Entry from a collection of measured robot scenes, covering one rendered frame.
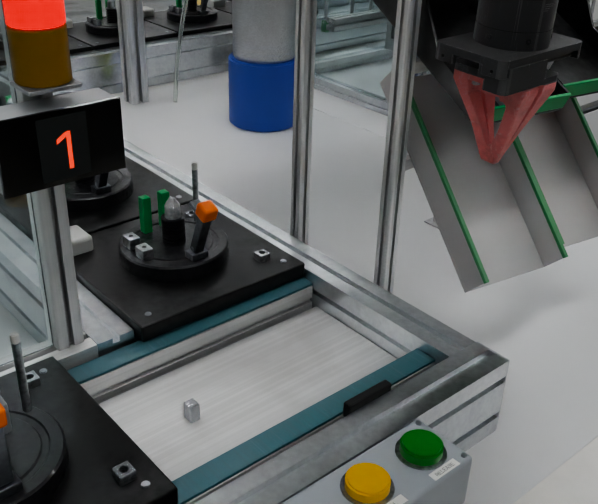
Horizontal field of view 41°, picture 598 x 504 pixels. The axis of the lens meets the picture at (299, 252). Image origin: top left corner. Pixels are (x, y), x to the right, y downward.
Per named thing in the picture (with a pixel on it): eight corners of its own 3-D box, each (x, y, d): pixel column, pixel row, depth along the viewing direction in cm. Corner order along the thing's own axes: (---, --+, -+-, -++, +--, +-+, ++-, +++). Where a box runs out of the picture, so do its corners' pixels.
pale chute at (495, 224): (544, 267, 99) (568, 256, 95) (464, 293, 93) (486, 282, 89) (460, 70, 104) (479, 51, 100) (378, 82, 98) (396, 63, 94)
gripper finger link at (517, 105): (438, 154, 66) (455, 42, 61) (491, 135, 70) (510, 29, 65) (505, 183, 62) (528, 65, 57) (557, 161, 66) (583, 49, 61)
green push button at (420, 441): (450, 461, 74) (453, 444, 73) (421, 480, 71) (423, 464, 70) (418, 437, 76) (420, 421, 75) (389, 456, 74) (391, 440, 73)
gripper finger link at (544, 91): (419, 160, 65) (434, 46, 60) (474, 141, 69) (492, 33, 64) (486, 191, 60) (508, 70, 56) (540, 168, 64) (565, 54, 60)
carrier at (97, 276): (304, 276, 103) (307, 188, 97) (142, 343, 89) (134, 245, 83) (199, 211, 119) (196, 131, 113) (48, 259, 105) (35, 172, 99)
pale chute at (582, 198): (608, 233, 108) (633, 222, 104) (538, 255, 102) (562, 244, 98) (527, 52, 113) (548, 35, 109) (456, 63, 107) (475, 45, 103)
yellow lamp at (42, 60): (82, 82, 70) (76, 26, 68) (28, 92, 68) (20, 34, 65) (57, 69, 74) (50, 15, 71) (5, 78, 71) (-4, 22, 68)
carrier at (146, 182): (198, 210, 119) (195, 131, 113) (46, 258, 105) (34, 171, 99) (117, 161, 135) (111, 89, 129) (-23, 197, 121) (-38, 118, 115)
